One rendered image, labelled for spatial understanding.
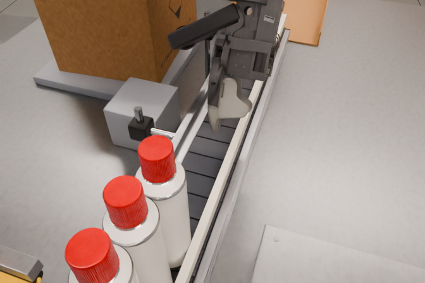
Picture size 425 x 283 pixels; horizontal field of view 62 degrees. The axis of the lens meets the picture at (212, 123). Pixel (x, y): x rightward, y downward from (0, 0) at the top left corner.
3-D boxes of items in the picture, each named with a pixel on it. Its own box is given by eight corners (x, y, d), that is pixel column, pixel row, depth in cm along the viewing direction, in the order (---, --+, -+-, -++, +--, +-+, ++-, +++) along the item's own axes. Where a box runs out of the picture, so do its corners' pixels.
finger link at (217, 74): (214, 108, 51) (224, 46, 48) (204, 106, 51) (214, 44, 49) (222, 103, 55) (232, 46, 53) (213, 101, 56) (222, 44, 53)
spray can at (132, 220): (158, 318, 41) (129, 228, 27) (121, 297, 43) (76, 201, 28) (181, 278, 44) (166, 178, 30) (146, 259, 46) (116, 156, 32)
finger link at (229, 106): (240, 144, 52) (252, 83, 50) (202, 135, 54) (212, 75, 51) (244, 139, 55) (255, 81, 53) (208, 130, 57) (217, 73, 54)
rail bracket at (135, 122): (179, 195, 59) (171, 124, 48) (140, 184, 61) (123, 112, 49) (186, 180, 61) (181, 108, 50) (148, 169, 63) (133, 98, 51)
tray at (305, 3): (318, 46, 92) (321, 32, 89) (221, 30, 97) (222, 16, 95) (329, -3, 112) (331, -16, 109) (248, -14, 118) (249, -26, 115)
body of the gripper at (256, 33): (263, 86, 49) (281, -5, 46) (204, 74, 51) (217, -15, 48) (270, 80, 56) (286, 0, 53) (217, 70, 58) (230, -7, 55)
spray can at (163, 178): (184, 275, 45) (171, 175, 30) (146, 263, 46) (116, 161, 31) (197, 238, 48) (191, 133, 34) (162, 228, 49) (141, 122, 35)
